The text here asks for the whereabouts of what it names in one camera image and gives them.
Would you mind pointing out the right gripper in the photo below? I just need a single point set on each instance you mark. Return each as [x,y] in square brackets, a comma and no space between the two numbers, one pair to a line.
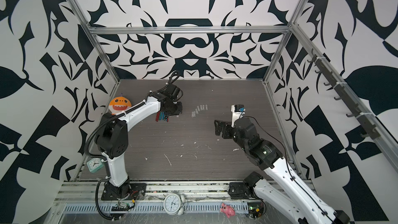
[227,126]

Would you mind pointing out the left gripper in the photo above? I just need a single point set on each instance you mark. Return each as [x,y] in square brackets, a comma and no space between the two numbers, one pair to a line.
[179,111]

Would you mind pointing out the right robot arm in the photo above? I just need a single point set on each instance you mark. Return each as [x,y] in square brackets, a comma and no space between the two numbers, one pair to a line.
[297,201]

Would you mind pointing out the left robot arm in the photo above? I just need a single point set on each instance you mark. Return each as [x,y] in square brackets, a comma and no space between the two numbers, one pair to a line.
[111,136]

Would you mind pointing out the orange shark plush toy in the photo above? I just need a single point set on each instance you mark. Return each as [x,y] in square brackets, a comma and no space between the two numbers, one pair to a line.
[119,104]

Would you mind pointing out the pink pig toy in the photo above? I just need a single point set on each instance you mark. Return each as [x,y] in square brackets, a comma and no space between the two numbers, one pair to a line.
[227,210]

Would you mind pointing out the green circuit board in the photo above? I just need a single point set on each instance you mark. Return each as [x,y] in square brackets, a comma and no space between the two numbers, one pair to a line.
[256,210]

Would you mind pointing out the white alarm clock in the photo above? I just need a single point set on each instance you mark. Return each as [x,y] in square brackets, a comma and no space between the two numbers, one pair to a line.
[173,204]

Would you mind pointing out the small teal square clock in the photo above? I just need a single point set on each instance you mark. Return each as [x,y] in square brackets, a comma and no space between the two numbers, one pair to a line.
[94,165]

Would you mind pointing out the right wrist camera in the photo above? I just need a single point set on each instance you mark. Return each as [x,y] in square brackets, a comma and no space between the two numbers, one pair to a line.
[237,112]

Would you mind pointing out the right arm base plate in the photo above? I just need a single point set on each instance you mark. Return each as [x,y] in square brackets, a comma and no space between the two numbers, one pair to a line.
[241,190]

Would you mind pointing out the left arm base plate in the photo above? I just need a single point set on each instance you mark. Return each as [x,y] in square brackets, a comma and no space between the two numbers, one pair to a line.
[127,191]

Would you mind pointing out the wall hook rack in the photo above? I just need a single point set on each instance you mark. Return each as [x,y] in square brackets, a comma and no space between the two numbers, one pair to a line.
[357,109]

